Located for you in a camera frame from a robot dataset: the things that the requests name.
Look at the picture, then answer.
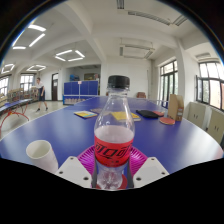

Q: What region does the clear red-labelled drink bottle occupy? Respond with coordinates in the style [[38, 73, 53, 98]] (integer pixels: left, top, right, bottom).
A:
[[93, 75, 136, 191]]

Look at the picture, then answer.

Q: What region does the ceiling air conditioner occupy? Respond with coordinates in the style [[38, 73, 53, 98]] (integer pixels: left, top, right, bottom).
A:
[[119, 43, 156, 61]]

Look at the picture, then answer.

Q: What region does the blue red-legged table tennis table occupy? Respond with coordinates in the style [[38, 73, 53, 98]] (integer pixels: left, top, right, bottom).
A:
[[0, 98, 34, 131]]

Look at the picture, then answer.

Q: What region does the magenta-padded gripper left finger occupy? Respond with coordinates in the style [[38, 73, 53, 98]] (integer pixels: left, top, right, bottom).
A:
[[54, 144, 99, 190]]

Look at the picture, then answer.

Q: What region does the black paddle case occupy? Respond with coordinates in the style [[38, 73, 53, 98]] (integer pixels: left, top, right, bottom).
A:
[[135, 109, 160, 119]]

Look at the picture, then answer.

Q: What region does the blue partition wall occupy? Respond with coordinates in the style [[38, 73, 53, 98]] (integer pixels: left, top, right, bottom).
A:
[[63, 79, 100, 98]]

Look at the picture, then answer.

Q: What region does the white cabinet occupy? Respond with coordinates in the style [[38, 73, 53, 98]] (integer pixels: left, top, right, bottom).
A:
[[205, 108, 224, 146], [186, 101, 208, 131]]

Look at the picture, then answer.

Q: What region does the large dark-framed window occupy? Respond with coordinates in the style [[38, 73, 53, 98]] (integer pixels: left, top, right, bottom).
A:
[[195, 59, 224, 112]]

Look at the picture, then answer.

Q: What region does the tall dark-framed window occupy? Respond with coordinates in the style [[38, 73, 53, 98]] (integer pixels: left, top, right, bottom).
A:
[[159, 59, 179, 109]]

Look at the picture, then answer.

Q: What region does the dark door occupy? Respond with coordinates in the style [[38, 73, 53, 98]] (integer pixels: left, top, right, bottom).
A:
[[51, 73, 60, 102]]

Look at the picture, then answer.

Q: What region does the ceiling light group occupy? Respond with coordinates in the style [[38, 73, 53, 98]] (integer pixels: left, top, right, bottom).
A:
[[0, 23, 86, 76]]

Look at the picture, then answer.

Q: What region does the person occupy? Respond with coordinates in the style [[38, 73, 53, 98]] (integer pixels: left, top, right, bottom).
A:
[[34, 77, 49, 113]]

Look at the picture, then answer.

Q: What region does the white cup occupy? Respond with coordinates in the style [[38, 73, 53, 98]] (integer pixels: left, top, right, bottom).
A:
[[25, 139, 60, 175]]

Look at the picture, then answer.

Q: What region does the brown cardboard box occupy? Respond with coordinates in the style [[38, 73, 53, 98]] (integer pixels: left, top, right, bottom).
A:
[[167, 93, 185, 122]]

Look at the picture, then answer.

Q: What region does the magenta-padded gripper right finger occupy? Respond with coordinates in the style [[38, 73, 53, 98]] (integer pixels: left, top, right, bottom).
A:
[[125, 146, 170, 190]]

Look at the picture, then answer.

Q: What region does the red table tennis paddle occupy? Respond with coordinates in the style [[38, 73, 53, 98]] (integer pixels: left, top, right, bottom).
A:
[[158, 116, 176, 126], [152, 110, 166, 118]]

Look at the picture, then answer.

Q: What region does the brown armchair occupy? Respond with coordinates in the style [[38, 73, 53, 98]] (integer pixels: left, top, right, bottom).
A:
[[135, 91, 148, 99]]

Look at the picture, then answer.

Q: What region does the yellow and blue book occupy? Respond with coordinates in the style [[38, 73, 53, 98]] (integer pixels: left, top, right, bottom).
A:
[[73, 110, 99, 120]]

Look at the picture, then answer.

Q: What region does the grey notebook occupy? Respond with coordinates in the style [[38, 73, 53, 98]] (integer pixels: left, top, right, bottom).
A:
[[89, 107, 104, 115]]

